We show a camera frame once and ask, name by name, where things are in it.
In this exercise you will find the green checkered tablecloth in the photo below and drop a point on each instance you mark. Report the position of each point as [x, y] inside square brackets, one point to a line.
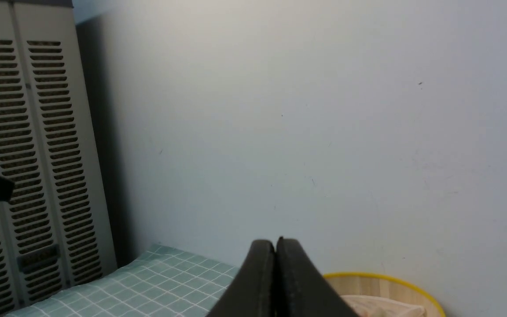
[162, 282]

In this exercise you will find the beige louvered cabinet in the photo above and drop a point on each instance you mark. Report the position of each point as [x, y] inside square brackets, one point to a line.
[55, 230]

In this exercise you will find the white steamer liner paper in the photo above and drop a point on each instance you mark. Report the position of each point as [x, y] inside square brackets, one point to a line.
[373, 306]

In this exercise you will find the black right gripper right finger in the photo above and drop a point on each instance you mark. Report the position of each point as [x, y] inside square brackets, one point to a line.
[301, 291]

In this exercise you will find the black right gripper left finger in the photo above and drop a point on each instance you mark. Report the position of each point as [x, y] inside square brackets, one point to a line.
[250, 292]

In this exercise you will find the bamboo steamer basket yellow rim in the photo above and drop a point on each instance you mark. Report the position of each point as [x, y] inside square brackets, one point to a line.
[372, 284]

